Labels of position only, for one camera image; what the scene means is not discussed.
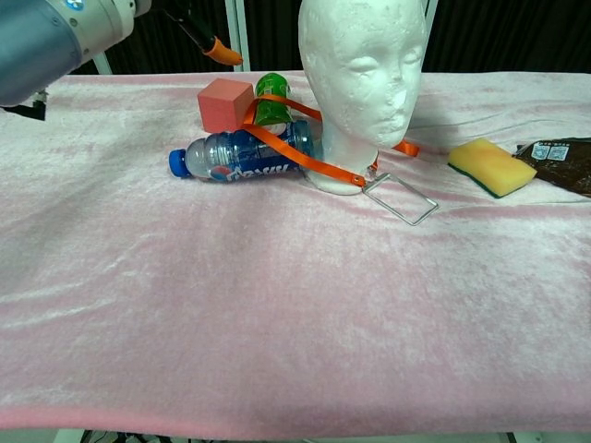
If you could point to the white foam mannequin head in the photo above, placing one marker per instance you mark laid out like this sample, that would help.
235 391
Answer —
360 92

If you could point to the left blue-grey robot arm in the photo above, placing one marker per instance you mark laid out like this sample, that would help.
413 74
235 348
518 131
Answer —
41 41

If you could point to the blue Pepsi plastic bottle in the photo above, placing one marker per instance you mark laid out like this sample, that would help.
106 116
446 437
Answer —
221 157

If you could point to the white double frame post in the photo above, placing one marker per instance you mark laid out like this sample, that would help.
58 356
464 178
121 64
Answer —
237 18

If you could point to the green plastic bottle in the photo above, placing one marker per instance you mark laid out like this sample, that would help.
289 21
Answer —
272 115

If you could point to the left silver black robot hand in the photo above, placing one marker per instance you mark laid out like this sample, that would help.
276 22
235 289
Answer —
221 53

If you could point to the brown snack packet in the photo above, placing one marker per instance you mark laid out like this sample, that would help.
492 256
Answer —
568 166

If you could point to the pink plush table cloth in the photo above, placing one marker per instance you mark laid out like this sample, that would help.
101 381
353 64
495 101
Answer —
231 323

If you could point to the white slanted frame post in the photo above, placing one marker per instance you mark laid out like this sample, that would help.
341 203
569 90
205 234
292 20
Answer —
102 64

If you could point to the yellow green sponge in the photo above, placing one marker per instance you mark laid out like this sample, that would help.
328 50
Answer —
489 164

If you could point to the pink foam cube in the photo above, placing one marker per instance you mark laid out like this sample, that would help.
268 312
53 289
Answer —
221 108

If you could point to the clear badge holder metal frame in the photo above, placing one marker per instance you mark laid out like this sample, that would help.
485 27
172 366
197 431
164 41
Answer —
401 198

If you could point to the black pleated curtain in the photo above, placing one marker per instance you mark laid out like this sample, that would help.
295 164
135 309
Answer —
508 32

